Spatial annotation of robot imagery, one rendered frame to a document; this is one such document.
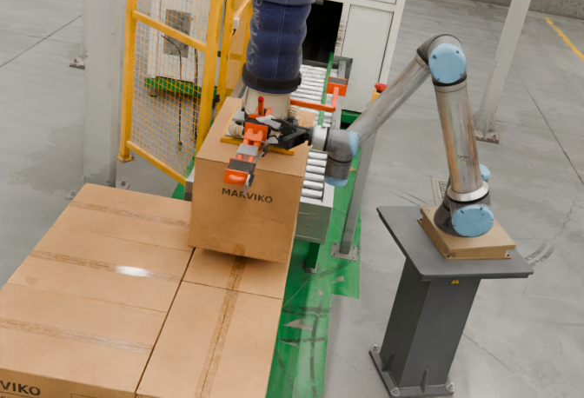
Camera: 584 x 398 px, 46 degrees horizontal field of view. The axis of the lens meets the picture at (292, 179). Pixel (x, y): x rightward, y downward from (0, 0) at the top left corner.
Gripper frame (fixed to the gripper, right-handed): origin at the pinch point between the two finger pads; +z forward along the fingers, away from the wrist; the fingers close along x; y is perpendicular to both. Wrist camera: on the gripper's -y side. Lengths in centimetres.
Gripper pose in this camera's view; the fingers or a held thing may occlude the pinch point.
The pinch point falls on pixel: (257, 129)
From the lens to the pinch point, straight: 249.5
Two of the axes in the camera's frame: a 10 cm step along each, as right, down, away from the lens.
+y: 0.9, -4.6, 8.8
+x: 1.5, -8.7, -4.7
